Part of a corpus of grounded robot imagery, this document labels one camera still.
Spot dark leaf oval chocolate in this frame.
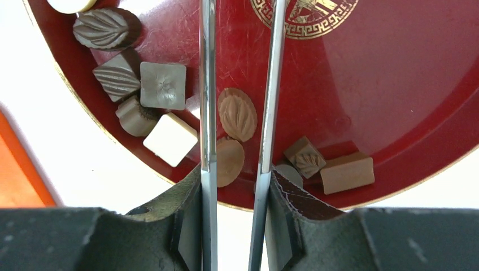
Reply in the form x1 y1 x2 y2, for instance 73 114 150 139
73 7 142 51

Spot brown leaf oval chocolate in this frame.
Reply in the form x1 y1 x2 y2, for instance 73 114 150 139
218 88 258 142

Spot white cube chocolate tray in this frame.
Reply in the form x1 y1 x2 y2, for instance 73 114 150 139
143 112 198 167

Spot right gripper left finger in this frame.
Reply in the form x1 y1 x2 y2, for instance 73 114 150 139
1 167 202 270

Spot metal tongs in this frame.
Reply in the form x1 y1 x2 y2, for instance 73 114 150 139
199 1 287 270

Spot round red tray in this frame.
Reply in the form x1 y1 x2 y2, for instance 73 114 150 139
24 1 478 211

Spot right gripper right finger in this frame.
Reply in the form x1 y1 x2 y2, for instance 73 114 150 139
265 171 478 270

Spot brown bar chocolate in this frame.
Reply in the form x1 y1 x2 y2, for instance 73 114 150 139
320 152 375 195

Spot orange box lid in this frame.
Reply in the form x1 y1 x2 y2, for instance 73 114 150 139
1 114 56 208

